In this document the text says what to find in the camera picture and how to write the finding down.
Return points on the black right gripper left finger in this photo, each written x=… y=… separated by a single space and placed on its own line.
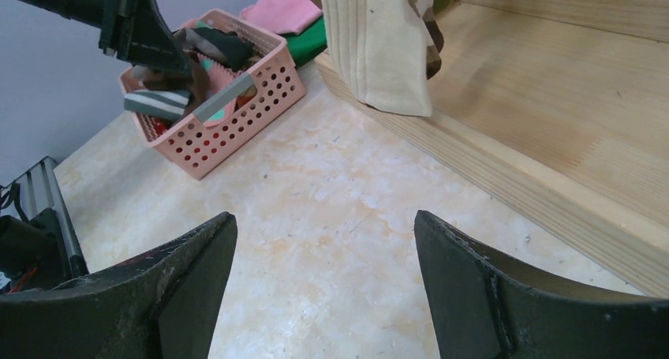
x=163 y=303

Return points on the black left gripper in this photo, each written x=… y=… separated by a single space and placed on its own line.
x=133 y=30

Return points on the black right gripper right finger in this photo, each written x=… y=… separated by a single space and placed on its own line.
x=487 y=304

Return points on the cream brown block sock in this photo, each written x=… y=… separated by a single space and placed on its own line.
x=379 y=49

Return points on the pink perforated basket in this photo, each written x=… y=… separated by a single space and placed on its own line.
x=241 y=105

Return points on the pink towel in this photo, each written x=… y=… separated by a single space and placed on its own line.
x=282 y=16

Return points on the green cloth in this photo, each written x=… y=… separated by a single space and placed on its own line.
x=307 y=45

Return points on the wooden rack base tray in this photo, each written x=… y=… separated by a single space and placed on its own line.
x=559 y=108

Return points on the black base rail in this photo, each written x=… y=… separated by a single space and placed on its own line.
x=39 y=246

